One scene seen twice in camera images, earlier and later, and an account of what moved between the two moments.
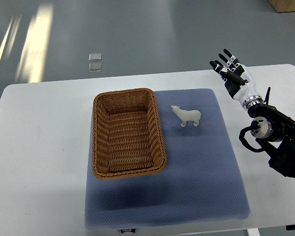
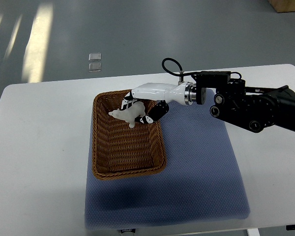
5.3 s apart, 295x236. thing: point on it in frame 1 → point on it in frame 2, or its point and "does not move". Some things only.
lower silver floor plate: [95, 67] does not move
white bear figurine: [192, 115] → [130, 113]
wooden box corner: [287, 6] does not move
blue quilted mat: [203, 182] does not move
